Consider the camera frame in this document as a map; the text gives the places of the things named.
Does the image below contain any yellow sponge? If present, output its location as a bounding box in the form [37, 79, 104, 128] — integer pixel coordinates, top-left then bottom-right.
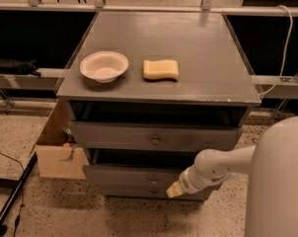
[143, 59, 180, 80]

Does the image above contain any white paper bowl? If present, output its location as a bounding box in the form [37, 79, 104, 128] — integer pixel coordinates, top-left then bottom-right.
[80, 51, 129, 83]

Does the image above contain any cardboard box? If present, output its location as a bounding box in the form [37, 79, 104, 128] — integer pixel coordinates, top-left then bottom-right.
[35, 102, 88, 180]

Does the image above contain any grey bottom drawer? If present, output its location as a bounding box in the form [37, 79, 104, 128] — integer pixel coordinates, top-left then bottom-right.
[98, 185, 211, 201]

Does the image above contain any grey top drawer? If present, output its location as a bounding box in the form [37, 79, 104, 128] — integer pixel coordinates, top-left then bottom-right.
[69, 121, 242, 152]

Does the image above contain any grey drawer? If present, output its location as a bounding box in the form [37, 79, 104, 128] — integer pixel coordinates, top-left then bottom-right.
[69, 121, 242, 152]
[98, 185, 211, 201]
[82, 148, 222, 191]

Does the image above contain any black bag on rail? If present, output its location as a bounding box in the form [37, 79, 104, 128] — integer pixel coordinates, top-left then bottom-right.
[0, 59, 41, 77]

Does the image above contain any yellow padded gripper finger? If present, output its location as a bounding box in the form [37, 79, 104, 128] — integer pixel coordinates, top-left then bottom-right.
[166, 181, 185, 198]

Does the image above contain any white cable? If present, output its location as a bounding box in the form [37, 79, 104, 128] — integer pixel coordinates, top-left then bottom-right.
[258, 4, 295, 99]

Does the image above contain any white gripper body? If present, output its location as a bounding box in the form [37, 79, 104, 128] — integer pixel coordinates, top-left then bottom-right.
[180, 166, 216, 194]

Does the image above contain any black pole on floor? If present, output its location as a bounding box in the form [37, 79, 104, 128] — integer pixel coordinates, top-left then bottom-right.
[0, 153, 37, 237]

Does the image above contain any grey wooden drawer cabinet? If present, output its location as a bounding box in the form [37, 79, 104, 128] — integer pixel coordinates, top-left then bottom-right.
[55, 11, 262, 202]

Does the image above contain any black floor cable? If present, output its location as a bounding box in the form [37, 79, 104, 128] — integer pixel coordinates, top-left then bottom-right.
[0, 144, 27, 237]

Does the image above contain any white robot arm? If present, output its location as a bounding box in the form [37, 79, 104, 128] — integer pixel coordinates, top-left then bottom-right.
[167, 117, 298, 237]

